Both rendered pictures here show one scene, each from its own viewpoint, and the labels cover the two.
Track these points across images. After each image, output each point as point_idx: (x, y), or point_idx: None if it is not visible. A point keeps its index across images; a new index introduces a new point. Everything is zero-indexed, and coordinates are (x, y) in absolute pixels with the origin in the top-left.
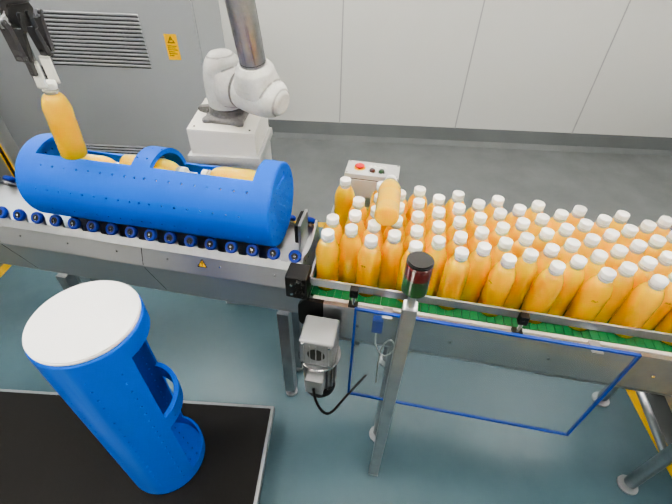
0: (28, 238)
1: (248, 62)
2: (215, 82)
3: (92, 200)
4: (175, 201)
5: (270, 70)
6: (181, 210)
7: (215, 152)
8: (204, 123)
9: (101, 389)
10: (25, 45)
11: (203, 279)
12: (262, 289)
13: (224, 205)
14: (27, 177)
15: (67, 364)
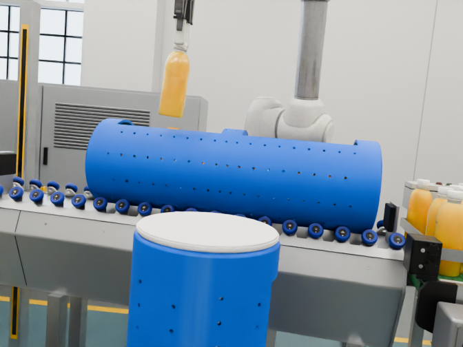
0: (54, 226)
1: (307, 92)
2: (262, 117)
3: (171, 164)
4: (271, 162)
5: (322, 103)
6: (277, 172)
7: None
8: None
9: (232, 320)
10: (184, 4)
11: None
12: (346, 292)
13: (330, 165)
14: (103, 142)
15: (219, 248)
